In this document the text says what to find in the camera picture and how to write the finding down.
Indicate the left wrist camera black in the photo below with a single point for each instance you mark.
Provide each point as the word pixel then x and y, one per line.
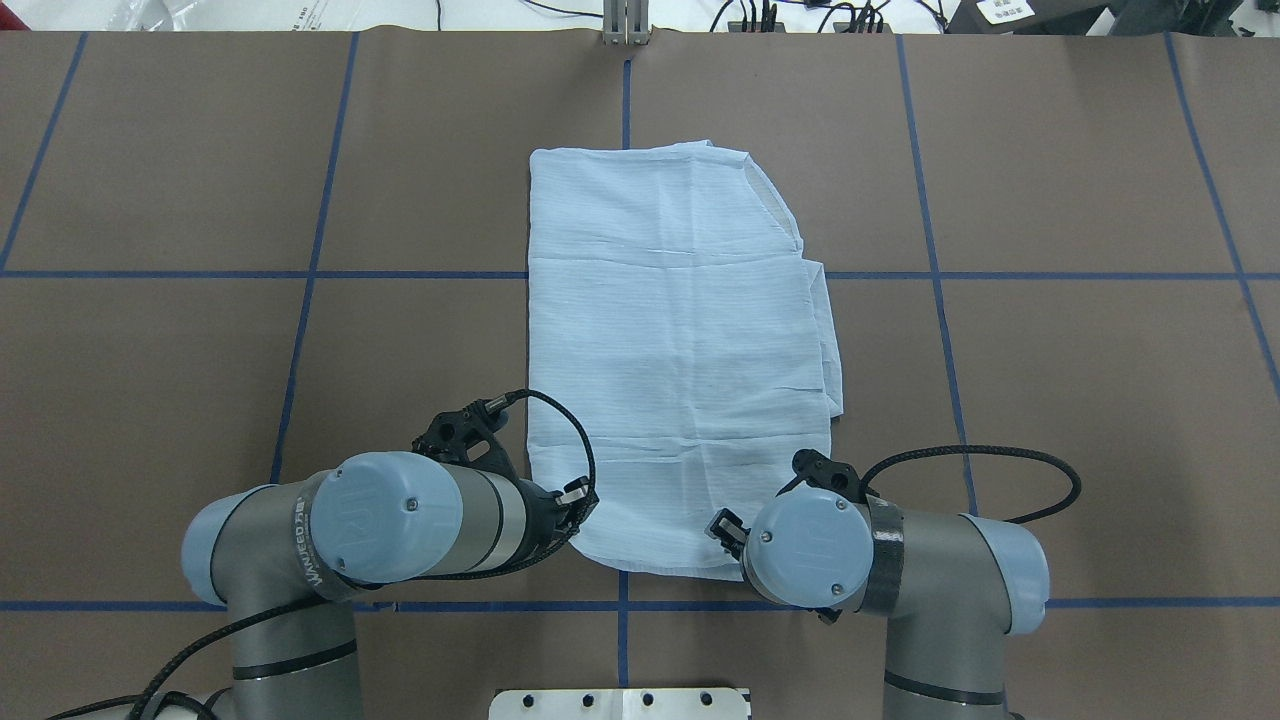
pixel 467 438

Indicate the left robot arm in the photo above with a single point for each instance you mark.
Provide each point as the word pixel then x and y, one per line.
pixel 288 562

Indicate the aluminium frame post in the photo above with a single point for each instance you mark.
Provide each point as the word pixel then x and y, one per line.
pixel 626 23

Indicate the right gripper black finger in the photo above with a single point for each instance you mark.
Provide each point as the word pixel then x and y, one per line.
pixel 728 530

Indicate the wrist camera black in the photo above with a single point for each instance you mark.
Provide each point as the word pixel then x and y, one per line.
pixel 467 438
pixel 813 469

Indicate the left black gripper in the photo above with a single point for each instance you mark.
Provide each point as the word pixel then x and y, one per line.
pixel 541 508

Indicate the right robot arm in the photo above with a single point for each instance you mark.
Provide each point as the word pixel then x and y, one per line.
pixel 953 588

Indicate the light blue button-up shirt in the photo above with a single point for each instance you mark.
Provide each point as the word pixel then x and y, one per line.
pixel 673 311

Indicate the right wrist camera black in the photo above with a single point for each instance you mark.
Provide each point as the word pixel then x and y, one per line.
pixel 813 469

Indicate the white central pedestal column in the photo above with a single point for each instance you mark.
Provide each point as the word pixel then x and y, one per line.
pixel 623 703

